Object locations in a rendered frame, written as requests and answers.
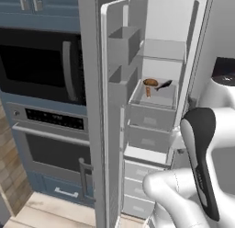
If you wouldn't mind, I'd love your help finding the blue cupboard door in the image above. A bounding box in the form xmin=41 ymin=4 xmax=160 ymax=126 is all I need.
xmin=0 ymin=0 xmax=33 ymax=16
xmin=30 ymin=0 xmax=80 ymax=16

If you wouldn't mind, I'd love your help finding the grey microwave handle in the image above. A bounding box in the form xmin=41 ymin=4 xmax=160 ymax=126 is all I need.
xmin=62 ymin=40 xmax=78 ymax=103

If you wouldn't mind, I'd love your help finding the grey fridge freezer cabinet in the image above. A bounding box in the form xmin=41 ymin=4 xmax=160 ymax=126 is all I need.
xmin=120 ymin=0 xmax=215 ymax=221

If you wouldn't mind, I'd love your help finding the small grey door bin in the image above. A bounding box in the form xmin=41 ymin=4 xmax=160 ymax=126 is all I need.
xmin=107 ymin=66 xmax=140 ymax=97

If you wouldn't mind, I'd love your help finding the blue drawer front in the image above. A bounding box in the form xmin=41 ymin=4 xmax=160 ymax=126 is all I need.
xmin=41 ymin=176 xmax=94 ymax=206

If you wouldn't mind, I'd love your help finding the brown chicken drumstick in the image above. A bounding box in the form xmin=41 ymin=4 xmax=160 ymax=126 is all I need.
xmin=142 ymin=77 xmax=160 ymax=98

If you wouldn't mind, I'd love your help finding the grey freezer door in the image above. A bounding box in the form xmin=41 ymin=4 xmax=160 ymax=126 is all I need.
xmin=77 ymin=0 xmax=149 ymax=228

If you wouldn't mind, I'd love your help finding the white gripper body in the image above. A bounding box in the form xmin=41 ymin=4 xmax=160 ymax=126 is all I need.
xmin=169 ymin=126 xmax=188 ymax=156

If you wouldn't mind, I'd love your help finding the black fish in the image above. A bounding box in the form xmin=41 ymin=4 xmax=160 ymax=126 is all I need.
xmin=153 ymin=79 xmax=173 ymax=92

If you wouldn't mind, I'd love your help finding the black microwave oven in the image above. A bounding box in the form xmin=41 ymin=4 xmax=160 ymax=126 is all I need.
xmin=0 ymin=27 xmax=88 ymax=107

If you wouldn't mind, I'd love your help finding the grey cupboard handle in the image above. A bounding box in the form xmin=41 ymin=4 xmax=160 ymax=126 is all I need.
xmin=17 ymin=0 xmax=29 ymax=11
xmin=31 ymin=0 xmax=44 ymax=13

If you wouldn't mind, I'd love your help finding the grey fridge door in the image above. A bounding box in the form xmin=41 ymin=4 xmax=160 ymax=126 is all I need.
xmin=188 ymin=0 xmax=235 ymax=110

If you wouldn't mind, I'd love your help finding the grey drawer handle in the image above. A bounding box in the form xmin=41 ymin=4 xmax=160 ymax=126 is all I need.
xmin=54 ymin=187 xmax=80 ymax=199

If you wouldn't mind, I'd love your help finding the clear freezer shelf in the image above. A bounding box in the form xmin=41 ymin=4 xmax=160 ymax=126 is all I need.
xmin=138 ymin=38 xmax=187 ymax=65

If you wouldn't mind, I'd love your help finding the white freezer drawer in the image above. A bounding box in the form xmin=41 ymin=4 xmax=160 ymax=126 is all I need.
xmin=123 ymin=159 xmax=168 ymax=181
xmin=121 ymin=194 xmax=156 ymax=221
xmin=122 ymin=177 xmax=151 ymax=202

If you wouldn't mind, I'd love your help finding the open clear freezer drawer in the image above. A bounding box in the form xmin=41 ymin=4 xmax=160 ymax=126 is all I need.
xmin=128 ymin=80 xmax=179 ymax=132

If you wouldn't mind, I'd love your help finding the grey built-in oven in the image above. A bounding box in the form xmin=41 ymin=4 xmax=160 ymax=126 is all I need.
xmin=4 ymin=100 xmax=94 ymax=190

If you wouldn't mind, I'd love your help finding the large grey door bin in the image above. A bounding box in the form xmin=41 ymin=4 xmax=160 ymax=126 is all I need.
xmin=107 ymin=25 xmax=142 ymax=68

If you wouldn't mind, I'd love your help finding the grey oven handle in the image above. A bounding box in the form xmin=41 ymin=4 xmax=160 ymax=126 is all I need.
xmin=11 ymin=122 xmax=92 ymax=147

